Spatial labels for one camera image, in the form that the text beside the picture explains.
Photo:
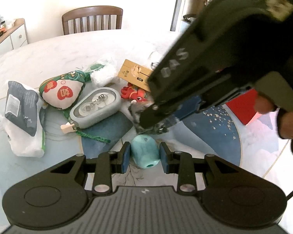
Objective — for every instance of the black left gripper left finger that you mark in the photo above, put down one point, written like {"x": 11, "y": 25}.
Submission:
{"x": 107, "y": 164}

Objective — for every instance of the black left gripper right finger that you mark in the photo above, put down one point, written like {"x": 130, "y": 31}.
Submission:
{"x": 180, "y": 163}

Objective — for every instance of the teal egg-shaped toy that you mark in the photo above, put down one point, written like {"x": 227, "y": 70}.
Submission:
{"x": 144, "y": 151}

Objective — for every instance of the dark fuzzy packet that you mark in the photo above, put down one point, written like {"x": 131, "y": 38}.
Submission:
{"x": 145, "y": 119}

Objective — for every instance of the dark grey and white pouch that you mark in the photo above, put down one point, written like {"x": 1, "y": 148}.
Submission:
{"x": 24, "y": 120}

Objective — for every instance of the right hand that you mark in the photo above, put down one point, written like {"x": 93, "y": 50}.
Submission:
{"x": 284, "y": 119}

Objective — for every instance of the grey oval case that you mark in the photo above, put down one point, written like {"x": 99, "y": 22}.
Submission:
{"x": 95, "y": 107}

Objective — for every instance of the red and white cardboard box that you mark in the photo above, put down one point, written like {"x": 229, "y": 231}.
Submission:
{"x": 243, "y": 107}

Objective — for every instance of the red lobster toy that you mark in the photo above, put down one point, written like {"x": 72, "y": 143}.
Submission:
{"x": 133, "y": 93}

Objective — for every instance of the zongzi-shaped plush sachet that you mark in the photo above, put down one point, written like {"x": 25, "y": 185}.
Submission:
{"x": 63, "y": 91}

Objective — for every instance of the white plastic wrapper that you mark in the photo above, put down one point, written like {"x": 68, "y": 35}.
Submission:
{"x": 102, "y": 72}

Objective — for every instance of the wooden chair at far side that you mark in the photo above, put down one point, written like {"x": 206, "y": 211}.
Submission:
{"x": 92, "y": 18}

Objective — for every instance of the white drawer cabinet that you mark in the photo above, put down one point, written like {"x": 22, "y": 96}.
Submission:
{"x": 14, "y": 38}

